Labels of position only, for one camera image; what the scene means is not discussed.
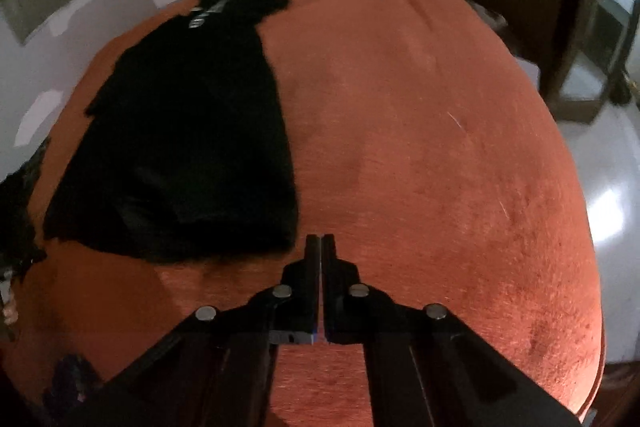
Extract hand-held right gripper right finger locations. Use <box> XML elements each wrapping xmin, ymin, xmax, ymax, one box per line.
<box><xmin>322</xmin><ymin>234</ymin><xmax>583</xmax><ymax>427</ymax></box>

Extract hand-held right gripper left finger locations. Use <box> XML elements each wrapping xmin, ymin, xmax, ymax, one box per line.
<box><xmin>60</xmin><ymin>234</ymin><xmax>319</xmax><ymax>427</ymax></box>

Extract black garment with white script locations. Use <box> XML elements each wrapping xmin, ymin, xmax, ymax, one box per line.
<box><xmin>44</xmin><ymin>0</ymin><xmax>301</xmax><ymax>264</ymax></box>

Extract dark grey clothes pile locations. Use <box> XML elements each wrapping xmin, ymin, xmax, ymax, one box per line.
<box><xmin>0</xmin><ymin>142</ymin><xmax>48</xmax><ymax>268</ymax></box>

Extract orange blanket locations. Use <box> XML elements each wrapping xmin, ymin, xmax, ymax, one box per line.
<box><xmin>0</xmin><ymin>0</ymin><xmax>606</xmax><ymax>427</ymax></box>

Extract dark wooden cabinet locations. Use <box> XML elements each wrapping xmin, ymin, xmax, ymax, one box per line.
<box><xmin>472</xmin><ymin>0</ymin><xmax>640</xmax><ymax>124</ymax></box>

